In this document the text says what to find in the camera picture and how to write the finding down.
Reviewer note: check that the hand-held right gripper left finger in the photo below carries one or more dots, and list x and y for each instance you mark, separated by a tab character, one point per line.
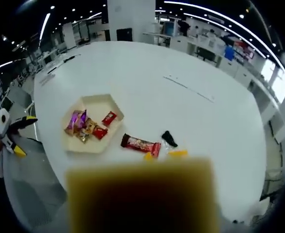
149	157

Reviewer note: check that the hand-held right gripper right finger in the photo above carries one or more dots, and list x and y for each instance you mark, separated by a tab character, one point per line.
178	154

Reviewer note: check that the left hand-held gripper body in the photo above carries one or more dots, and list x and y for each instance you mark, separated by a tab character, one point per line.
2	126

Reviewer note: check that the long red brown snack bar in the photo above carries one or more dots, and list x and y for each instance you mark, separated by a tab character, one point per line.
140	144

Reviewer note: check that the black food snack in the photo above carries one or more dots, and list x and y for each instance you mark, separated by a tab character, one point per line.
169	138

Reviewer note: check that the cream plastic food tongs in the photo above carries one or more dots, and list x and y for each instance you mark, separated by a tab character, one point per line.
142	194

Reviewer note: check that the purple food snack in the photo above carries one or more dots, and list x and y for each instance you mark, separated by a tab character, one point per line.
72	122
83	119

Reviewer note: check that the small red food snack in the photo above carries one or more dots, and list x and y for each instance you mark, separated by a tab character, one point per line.
109	118
99	132

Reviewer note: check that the gold food snack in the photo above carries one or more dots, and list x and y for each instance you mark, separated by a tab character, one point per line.
83	136

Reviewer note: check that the brown food snack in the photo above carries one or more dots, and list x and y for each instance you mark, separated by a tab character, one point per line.
91	125

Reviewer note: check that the cream hexagonal container tray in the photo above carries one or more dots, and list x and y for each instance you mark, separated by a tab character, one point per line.
96	104

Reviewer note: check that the white mesh office chair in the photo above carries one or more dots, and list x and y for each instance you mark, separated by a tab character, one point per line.
31	184

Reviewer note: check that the thin black tool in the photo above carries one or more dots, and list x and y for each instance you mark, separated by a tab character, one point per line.
72	58

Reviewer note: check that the slim white pillar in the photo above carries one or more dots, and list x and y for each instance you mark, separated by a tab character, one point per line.
69	36

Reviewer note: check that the blue box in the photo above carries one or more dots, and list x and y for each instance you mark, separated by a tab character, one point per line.
229	53

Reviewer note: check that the large white square pillar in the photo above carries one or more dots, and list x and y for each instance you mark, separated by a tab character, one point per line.
131	19

